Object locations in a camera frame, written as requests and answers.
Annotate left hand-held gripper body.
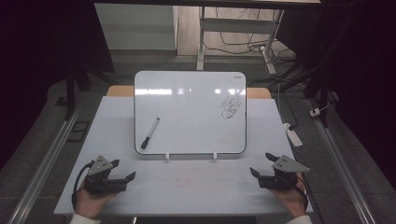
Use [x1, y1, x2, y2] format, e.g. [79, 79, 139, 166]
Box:
[83, 155, 129, 196]

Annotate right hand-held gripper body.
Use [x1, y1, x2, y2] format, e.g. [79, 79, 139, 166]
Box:
[258, 154, 312, 191]

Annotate white marker with black cap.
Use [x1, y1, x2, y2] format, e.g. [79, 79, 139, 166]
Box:
[140, 117, 161, 150]

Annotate person's right hand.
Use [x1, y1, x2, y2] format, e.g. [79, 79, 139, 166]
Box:
[270, 176, 309, 218]

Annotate person's left hand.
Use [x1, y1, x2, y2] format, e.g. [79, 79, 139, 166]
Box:
[74, 181, 118, 217]

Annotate black floor plate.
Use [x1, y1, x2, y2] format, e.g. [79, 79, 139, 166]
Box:
[66, 120, 91, 144]

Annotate white whiteboard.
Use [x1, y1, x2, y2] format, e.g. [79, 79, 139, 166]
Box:
[134, 70, 248, 156]

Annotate white cabinet panel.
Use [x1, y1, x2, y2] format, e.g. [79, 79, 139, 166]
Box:
[94, 3, 179, 51]

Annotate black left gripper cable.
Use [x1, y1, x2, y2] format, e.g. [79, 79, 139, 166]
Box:
[71, 161, 94, 213]

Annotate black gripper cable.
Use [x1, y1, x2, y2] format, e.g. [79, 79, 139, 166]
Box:
[71, 161, 94, 213]
[295, 173, 325, 224]

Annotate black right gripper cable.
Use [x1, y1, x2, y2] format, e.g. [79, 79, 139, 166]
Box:
[295, 173, 325, 224]

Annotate black power strip cable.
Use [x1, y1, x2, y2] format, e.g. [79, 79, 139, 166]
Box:
[277, 83, 297, 129]

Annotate aluminium floor rail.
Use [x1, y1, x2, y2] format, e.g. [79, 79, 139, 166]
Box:
[307, 98, 378, 224]
[7, 102, 89, 224]

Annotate black floor cables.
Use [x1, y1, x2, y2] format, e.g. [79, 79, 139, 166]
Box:
[203, 7, 297, 63]

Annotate white desk frame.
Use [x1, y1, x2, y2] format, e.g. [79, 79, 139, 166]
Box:
[196, 6, 285, 76]

